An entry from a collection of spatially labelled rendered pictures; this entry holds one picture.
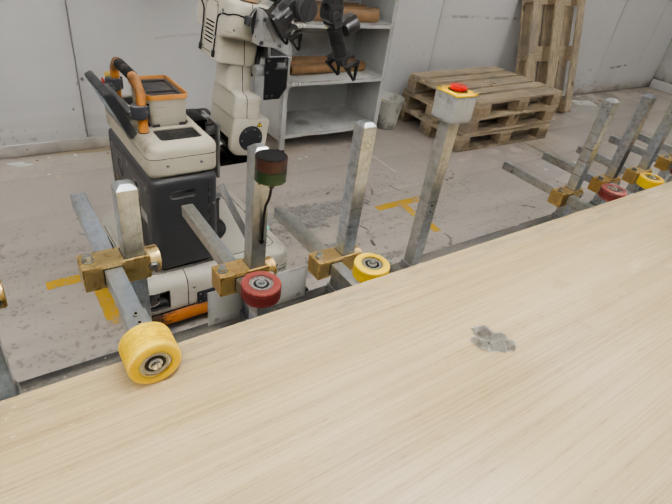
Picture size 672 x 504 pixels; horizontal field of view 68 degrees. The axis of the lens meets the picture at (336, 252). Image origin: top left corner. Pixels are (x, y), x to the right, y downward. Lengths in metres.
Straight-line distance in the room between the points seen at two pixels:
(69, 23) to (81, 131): 0.66
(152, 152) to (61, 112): 1.93
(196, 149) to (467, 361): 1.23
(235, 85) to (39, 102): 1.83
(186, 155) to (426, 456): 1.34
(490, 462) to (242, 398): 0.38
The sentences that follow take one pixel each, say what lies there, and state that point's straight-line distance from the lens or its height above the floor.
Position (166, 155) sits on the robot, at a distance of 1.79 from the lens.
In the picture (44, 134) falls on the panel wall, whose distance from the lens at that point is 3.71.
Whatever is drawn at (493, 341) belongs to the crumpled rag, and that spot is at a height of 0.91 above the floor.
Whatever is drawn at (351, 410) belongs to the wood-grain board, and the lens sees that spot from 0.80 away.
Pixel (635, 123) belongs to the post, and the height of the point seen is 1.05.
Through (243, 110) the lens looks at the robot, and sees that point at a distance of 2.03.
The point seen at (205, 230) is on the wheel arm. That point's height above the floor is 0.86.
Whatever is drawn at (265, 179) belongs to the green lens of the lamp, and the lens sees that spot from 0.92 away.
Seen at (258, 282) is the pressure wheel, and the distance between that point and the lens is 0.99.
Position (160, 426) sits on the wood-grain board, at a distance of 0.78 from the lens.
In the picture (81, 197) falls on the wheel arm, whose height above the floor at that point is 0.96.
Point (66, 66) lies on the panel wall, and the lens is 3.59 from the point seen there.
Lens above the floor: 1.53
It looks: 34 degrees down
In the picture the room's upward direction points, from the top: 9 degrees clockwise
